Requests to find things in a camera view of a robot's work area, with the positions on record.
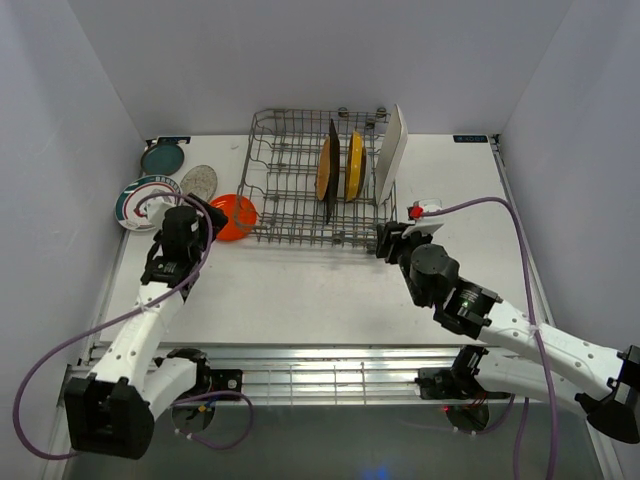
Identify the dark teal round plate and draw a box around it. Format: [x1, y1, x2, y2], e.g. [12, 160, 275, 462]
[140, 143, 185, 175]

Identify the speckled beige oval plate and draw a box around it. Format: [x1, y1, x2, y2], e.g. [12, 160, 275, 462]
[180, 165, 218, 202]

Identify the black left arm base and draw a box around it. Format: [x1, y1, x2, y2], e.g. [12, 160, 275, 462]
[205, 368, 244, 393]

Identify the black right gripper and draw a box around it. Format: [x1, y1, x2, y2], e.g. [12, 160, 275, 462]
[375, 222, 433, 308]

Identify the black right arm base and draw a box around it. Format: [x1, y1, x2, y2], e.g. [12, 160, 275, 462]
[414, 367, 509, 401]

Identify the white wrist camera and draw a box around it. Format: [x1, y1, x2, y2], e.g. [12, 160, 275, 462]
[402, 198, 444, 239]
[134, 195, 176, 229]

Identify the black xdof label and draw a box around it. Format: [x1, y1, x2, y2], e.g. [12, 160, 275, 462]
[453, 134, 489, 144]

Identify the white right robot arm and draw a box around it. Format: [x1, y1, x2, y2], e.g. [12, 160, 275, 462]
[375, 221, 639, 444]

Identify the white plate striped rim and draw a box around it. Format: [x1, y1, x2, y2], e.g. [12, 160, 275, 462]
[114, 175, 181, 232]

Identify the black label back left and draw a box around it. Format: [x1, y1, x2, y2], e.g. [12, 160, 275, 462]
[145, 136, 192, 147]

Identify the white rectangular plate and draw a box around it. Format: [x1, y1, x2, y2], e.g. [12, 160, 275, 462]
[374, 104, 408, 205]

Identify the yellow polka dot plate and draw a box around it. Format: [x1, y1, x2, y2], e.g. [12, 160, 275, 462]
[344, 131, 367, 202]

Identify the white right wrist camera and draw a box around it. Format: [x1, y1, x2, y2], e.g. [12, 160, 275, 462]
[402, 198, 444, 239]

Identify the grey wire dish rack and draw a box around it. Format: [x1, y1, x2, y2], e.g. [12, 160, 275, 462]
[237, 107, 397, 253]

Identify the woven bamboo round plate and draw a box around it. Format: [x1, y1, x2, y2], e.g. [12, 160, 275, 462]
[315, 136, 331, 201]

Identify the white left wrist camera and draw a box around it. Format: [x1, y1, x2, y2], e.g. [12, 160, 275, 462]
[134, 195, 176, 229]

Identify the green square glazed plate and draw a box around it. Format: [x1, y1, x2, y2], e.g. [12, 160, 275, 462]
[324, 119, 340, 224]

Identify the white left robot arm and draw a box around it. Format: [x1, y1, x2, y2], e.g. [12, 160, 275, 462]
[64, 194, 228, 459]

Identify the orange round plate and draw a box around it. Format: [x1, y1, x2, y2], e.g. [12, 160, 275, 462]
[209, 194, 258, 242]

